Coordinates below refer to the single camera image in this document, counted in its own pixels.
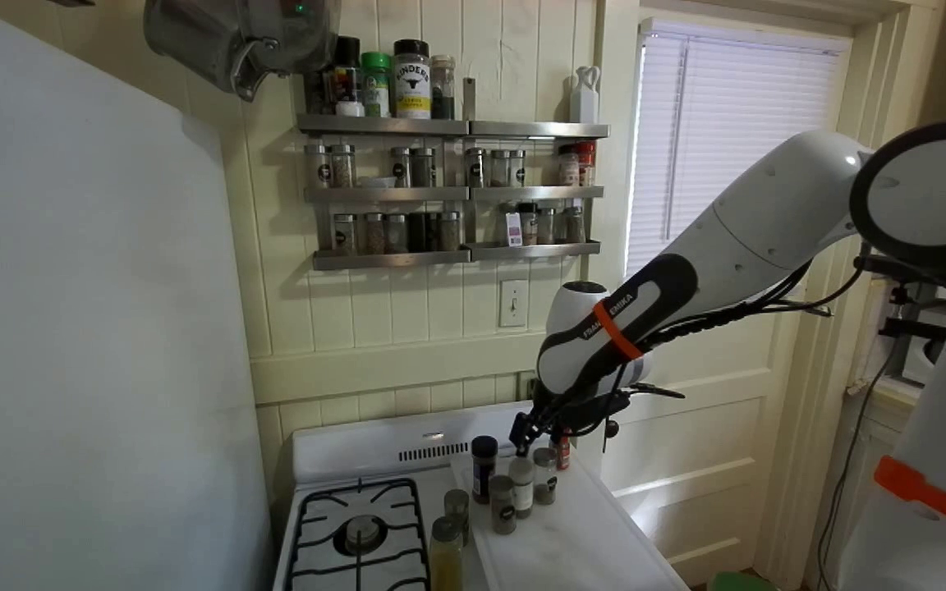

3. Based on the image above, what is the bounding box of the white gas stove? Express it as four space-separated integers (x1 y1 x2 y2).
272 401 689 591

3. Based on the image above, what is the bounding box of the green lid spice bottle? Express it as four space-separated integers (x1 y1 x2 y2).
360 52 393 118

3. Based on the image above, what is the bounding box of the green object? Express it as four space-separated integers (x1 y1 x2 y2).
706 571 779 591

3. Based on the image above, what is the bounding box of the grey metal pot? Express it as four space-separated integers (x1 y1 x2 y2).
143 0 342 102

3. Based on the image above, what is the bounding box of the yellow oil bottle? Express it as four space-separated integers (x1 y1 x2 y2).
430 517 465 591

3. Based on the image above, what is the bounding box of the white refrigerator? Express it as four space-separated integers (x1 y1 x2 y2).
0 0 274 591

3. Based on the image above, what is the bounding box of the white label spice jar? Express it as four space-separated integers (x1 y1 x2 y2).
509 456 535 520

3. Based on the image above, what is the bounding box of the steel wall spice rack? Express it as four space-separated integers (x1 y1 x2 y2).
296 78 610 272

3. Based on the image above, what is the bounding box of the black lid spice jar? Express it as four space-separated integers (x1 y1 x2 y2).
471 436 499 505

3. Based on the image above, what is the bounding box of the camera on mount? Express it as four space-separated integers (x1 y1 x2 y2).
878 279 946 387

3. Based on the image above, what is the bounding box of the stove burner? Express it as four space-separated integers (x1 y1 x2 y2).
286 479 430 591

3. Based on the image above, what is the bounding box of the tall glass spice jar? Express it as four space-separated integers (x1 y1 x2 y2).
430 55 457 121

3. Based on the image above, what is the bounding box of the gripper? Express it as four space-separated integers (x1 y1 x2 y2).
510 384 633 458

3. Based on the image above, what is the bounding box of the light switch plate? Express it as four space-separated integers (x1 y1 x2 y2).
498 280 530 329

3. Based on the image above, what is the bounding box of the white ceramic bottle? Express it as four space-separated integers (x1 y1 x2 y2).
569 66 602 125

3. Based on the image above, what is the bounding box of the white panel door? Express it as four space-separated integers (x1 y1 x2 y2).
602 275 811 585

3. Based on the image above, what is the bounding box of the large yellow label jar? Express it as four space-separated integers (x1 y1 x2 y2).
393 39 433 120

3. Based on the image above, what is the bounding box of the black cable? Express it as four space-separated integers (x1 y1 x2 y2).
816 349 894 591

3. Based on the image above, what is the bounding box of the window with white blinds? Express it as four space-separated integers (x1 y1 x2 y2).
625 20 852 280

